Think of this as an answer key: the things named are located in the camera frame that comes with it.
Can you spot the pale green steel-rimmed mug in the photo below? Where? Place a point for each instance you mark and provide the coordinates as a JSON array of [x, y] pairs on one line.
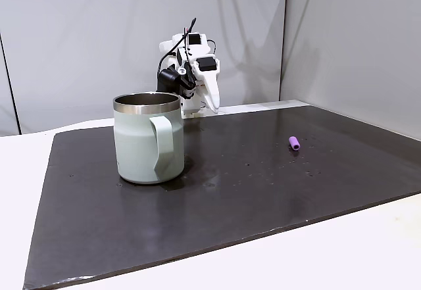
[[138, 145]]

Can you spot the purple pen grip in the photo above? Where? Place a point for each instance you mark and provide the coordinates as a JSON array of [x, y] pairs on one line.
[[294, 143]]

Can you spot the black table mat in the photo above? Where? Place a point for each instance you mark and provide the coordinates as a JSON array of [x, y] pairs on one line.
[[230, 198]]

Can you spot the black gripper-mounted camera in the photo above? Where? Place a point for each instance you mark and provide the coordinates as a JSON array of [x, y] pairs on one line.
[[167, 78]]

